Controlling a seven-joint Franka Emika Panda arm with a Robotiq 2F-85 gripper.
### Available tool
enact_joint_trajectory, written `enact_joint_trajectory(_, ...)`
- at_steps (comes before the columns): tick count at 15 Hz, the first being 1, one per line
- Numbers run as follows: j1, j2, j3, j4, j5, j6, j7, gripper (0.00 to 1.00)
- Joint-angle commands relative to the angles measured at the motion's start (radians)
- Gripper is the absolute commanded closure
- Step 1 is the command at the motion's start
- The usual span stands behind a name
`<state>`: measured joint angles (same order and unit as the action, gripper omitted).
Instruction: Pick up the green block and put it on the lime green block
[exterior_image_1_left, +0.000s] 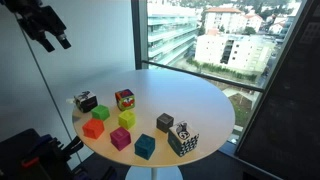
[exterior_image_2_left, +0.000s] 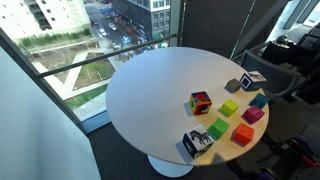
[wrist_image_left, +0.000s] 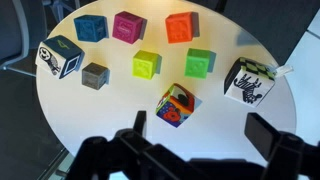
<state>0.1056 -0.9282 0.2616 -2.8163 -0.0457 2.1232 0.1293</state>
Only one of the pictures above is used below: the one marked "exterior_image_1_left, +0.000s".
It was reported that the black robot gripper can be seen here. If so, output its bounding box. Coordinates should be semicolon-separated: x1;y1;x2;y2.
16;4;72;53

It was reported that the orange rubber block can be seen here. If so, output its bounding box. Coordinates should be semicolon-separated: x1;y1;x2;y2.
82;118;105;140

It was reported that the lime green rubber block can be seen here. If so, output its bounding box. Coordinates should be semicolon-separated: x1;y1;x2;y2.
118;110;137;130

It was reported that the magenta rubber block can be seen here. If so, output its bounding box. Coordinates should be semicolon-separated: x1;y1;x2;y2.
109;126;132;152

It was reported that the grey rubber block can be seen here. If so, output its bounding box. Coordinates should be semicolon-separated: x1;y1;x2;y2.
156;112;175;134

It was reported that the teal rubber block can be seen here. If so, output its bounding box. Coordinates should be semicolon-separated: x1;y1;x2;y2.
134;133;156;161

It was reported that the zebra print fabric cube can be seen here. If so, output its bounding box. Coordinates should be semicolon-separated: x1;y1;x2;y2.
65;90;99;114

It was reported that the colourful fabric cube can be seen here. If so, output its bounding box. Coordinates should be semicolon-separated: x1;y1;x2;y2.
114;88;136;112

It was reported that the glass office building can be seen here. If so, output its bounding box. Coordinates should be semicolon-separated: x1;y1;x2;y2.
147;3;200;68

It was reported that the black equipment stand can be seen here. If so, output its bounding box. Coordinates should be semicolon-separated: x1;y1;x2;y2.
0;128;118;180

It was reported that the dark window railing bar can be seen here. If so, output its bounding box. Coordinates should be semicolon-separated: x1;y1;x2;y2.
142;60;266;93

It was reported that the owl print fabric cube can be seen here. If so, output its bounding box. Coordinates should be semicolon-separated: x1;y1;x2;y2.
167;120;200;158

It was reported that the red roofed white building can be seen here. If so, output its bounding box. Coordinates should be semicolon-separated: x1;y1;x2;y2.
203;7;248;35

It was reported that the white apartment building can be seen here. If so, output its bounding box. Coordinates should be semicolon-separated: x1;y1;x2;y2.
194;32;278;75

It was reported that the dark perforated panel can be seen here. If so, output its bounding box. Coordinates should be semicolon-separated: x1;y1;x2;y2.
234;0;320;180

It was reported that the dark window frame post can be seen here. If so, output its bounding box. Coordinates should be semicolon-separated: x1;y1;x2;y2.
130;0;149;70

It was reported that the white table pedestal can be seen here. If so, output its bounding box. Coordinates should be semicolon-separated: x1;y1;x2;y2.
124;165;184;180

